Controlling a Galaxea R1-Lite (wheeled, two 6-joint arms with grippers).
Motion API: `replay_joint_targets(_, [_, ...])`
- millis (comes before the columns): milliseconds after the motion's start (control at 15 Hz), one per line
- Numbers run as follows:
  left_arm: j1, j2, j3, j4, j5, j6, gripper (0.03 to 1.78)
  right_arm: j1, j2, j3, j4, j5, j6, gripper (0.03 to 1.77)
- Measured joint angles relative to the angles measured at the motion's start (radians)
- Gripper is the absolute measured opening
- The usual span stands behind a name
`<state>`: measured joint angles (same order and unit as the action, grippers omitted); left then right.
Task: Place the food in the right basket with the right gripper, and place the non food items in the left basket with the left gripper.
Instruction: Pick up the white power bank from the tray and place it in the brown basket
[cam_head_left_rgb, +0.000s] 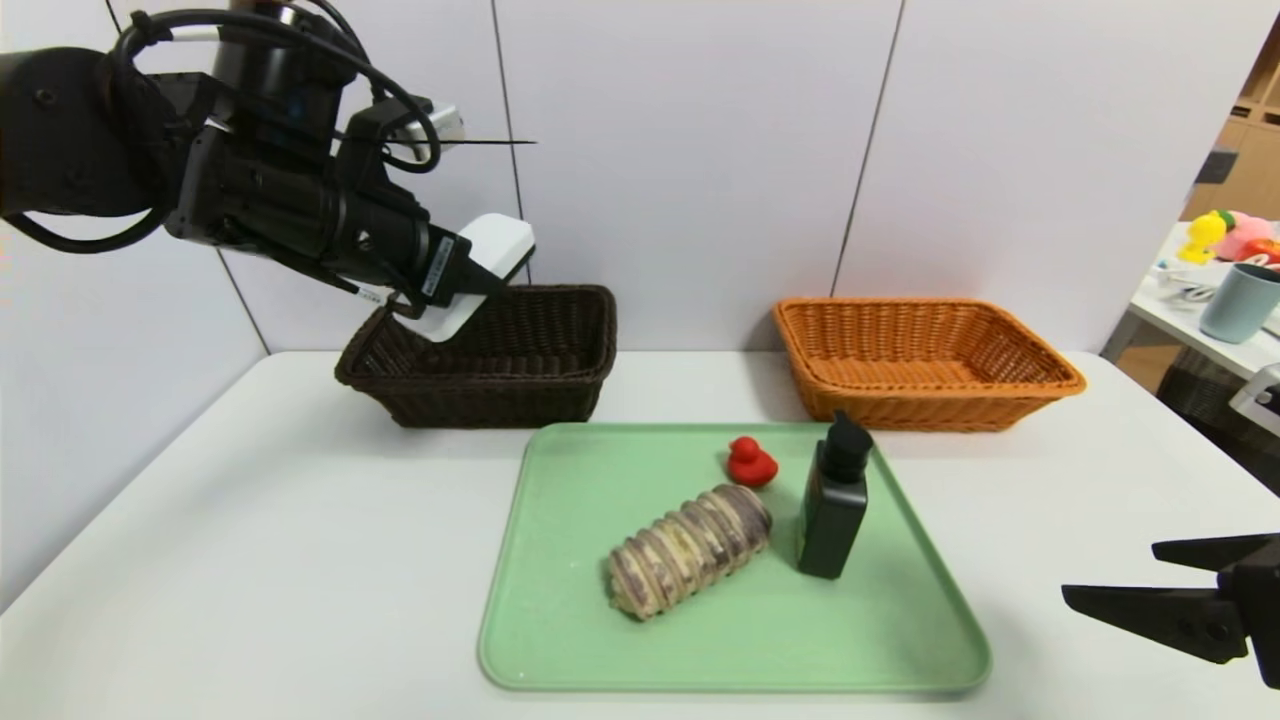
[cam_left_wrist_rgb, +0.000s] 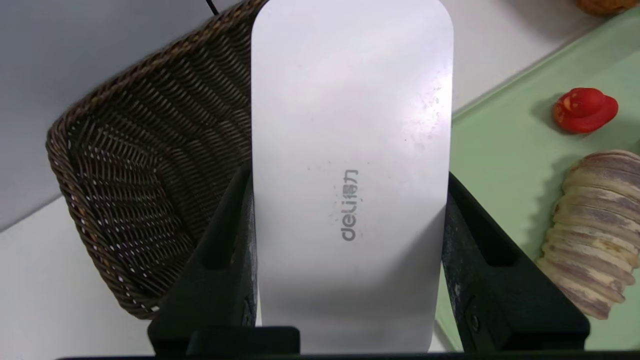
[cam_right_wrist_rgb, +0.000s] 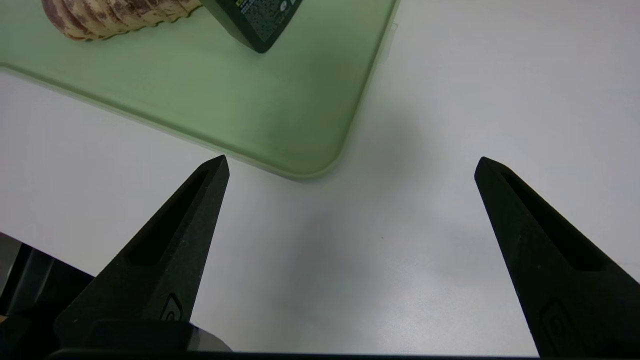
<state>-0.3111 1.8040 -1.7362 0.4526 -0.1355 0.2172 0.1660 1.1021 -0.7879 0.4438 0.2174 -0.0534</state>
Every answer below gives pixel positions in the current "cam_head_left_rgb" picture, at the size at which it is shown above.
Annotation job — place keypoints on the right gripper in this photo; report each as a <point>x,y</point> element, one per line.
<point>1250,590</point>

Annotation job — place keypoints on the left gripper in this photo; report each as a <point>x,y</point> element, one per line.
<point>442,268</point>

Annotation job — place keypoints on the white rectangular case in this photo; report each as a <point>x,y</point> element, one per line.
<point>500,245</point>

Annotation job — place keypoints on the striped bread loaf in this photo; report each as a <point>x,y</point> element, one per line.
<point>685,550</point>

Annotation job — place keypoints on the black pump bottle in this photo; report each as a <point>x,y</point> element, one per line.
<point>830,520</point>

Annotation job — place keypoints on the dark brown wicker basket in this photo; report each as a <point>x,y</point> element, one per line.
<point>500,400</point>

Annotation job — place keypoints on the orange wicker basket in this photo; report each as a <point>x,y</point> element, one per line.
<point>900,410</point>

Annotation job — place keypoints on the black zip tie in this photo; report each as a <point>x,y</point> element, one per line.
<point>500,142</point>

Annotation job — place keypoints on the white side table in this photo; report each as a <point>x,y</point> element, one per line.
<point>1160,305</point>

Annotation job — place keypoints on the grey-blue cup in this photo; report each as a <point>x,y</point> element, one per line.
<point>1240,305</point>

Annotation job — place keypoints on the red rubber duck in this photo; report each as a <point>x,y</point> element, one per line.
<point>750,468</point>

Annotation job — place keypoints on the red toy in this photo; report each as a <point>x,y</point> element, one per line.
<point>1262,252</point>

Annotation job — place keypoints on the yellow duck toy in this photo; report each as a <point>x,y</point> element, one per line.
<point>1203,235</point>

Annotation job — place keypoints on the pink plush toy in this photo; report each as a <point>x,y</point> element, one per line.
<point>1245,232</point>

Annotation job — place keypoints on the green plastic tray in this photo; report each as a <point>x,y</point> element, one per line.
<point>750,620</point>

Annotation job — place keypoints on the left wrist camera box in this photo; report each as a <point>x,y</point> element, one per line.
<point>440,125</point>

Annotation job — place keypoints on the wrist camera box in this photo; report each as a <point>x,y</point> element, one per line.
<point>440,125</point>
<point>1262,400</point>

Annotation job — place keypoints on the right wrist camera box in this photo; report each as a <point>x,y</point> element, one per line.
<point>1262,400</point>

